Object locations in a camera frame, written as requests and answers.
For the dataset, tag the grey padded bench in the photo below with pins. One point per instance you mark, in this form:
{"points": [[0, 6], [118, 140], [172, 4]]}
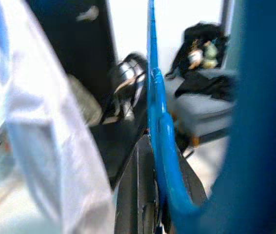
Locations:
{"points": [[201, 109]]}

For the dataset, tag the black backpack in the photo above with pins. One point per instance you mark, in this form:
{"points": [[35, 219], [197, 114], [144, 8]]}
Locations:
{"points": [[191, 34]]}

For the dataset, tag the white collared shirt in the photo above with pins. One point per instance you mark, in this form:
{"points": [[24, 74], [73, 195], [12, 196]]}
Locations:
{"points": [[43, 122]]}

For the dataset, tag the black door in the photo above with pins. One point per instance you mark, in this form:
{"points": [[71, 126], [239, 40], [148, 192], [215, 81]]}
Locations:
{"points": [[62, 44]]}

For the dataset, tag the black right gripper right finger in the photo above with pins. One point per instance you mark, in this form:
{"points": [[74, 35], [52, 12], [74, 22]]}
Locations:
{"points": [[194, 187]]}

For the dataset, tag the black folding chair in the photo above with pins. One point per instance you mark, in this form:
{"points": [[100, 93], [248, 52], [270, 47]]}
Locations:
{"points": [[113, 146]]}

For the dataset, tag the black crumpled garment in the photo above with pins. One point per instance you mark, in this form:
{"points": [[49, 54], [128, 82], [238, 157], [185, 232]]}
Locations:
{"points": [[206, 85]]}

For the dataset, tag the blue plastic hanger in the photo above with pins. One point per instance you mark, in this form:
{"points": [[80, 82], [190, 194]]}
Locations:
{"points": [[157, 97]]}

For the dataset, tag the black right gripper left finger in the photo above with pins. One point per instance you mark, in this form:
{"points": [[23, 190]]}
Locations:
{"points": [[133, 190]]}

